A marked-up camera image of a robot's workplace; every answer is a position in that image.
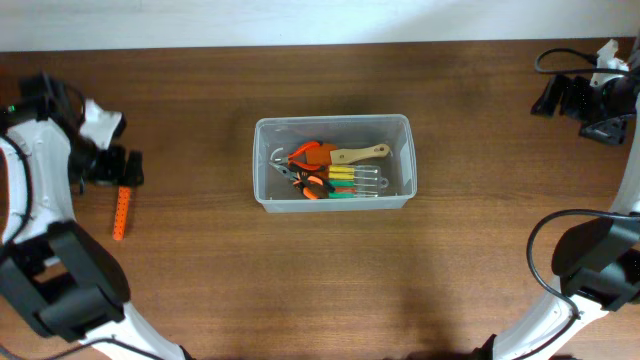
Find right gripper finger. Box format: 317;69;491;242
579;114;634;146
530;75;563;117

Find orange perforated bar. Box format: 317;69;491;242
112;186;131;241

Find red-handled side cutters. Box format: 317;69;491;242
272;140;326;172

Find orange-black needle-nose pliers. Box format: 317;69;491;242
269;162;336;200

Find orange scraper with wooden handle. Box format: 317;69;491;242
305;144;390;168

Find clear case of screwdrivers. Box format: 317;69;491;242
329;165;389;199

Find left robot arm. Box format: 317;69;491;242
1;73;191;359

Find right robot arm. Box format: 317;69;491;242
470;39;639;360

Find clear plastic container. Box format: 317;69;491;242
253;114;417;213

